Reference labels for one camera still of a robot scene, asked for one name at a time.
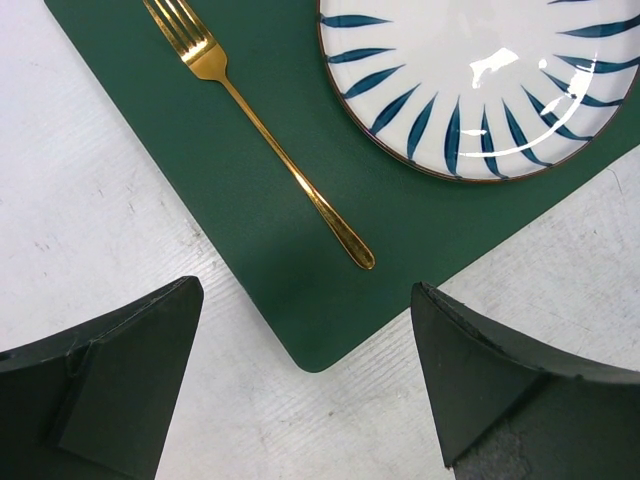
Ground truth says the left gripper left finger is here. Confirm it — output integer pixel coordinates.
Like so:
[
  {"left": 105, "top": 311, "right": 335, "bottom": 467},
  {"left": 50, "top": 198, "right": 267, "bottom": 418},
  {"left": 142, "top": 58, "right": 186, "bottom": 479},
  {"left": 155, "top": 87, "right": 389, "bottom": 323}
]
[{"left": 1, "top": 276, "right": 203, "bottom": 479}]

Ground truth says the green placemat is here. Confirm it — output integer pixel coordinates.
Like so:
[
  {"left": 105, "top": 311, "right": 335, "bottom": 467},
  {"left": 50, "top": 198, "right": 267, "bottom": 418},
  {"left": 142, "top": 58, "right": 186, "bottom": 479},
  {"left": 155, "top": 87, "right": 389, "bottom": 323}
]
[{"left": 48, "top": 1, "right": 639, "bottom": 373}]

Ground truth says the white plate with black stripes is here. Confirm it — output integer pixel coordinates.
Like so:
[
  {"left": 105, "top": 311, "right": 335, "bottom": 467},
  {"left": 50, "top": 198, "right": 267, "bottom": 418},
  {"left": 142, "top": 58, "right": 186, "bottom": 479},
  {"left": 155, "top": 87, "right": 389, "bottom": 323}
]
[{"left": 317, "top": 0, "right": 639, "bottom": 183}]

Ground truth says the gold fork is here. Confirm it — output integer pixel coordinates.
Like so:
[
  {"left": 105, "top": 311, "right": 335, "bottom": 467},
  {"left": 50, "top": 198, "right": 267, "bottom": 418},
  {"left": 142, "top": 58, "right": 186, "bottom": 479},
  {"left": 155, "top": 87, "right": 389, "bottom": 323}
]
[{"left": 144, "top": 1, "right": 376, "bottom": 270}]

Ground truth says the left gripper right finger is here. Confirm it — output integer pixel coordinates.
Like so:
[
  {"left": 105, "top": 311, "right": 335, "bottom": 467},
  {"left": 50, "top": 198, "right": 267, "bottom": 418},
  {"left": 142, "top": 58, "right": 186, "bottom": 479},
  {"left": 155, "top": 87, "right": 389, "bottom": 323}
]
[{"left": 411, "top": 282, "right": 639, "bottom": 479}]

